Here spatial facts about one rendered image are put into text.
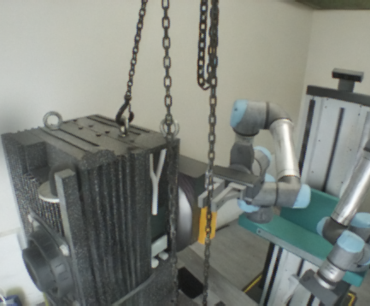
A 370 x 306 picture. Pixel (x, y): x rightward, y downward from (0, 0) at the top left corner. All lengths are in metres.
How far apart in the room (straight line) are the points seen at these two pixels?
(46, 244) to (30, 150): 0.30
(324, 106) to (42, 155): 1.19
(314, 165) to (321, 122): 0.22
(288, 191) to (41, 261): 0.76
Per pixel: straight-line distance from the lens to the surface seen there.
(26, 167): 0.99
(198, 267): 1.78
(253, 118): 1.10
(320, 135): 1.42
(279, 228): 1.45
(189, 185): 1.07
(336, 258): 0.96
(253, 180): 0.67
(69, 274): 0.90
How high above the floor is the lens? 1.90
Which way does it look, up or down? 21 degrees down
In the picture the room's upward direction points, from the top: 3 degrees clockwise
